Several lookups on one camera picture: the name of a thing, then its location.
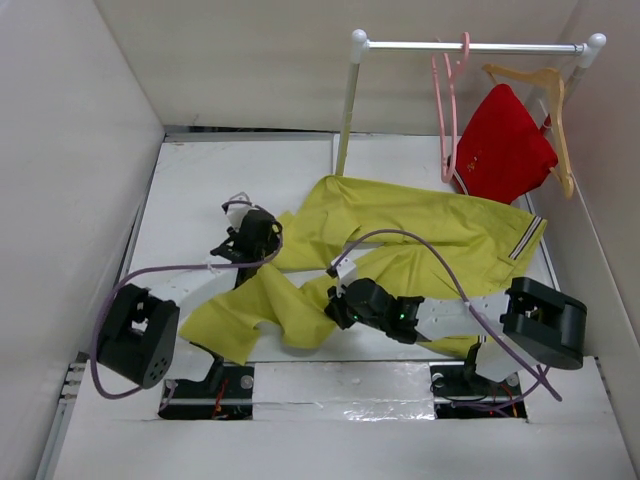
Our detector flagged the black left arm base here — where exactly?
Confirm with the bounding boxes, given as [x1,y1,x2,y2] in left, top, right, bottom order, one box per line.
[159,362,254,421]

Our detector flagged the white metal clothes rack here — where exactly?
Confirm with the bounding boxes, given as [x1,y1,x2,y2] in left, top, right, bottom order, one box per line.
[334,29,607,175]

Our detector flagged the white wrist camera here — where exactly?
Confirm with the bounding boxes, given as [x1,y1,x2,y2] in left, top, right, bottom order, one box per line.
[326,256,358,297]
[222,192,254,230]

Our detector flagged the pink plastic hanger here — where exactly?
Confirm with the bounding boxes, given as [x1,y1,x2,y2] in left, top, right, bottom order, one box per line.
[431,31,470,183]

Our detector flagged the red folded shorts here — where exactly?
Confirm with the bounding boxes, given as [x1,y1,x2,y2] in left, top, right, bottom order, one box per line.
[452,84,558,204]

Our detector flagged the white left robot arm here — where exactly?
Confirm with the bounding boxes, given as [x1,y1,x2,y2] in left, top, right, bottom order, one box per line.
[90,201,283,400]

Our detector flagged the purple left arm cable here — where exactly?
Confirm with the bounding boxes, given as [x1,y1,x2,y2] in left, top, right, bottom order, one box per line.
[89,192,281,401]

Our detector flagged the yellow-green trousers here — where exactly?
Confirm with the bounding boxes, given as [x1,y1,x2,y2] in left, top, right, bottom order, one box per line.
[179,176,547,363]

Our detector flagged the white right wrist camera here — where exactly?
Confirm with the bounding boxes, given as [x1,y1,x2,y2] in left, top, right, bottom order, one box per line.
[326,256,358,297]

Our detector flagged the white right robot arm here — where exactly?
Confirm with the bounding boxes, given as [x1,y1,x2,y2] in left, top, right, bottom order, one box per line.
[325,277,587,394]

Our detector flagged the wooden hanger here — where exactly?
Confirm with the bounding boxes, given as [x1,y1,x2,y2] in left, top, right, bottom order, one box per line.
[482,64,575,199]

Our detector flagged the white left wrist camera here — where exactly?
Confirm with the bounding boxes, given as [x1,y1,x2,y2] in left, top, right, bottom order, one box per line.
[222,192,254,230]

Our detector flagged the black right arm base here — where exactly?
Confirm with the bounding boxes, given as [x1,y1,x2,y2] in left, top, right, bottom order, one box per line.
[429,362,527,420]

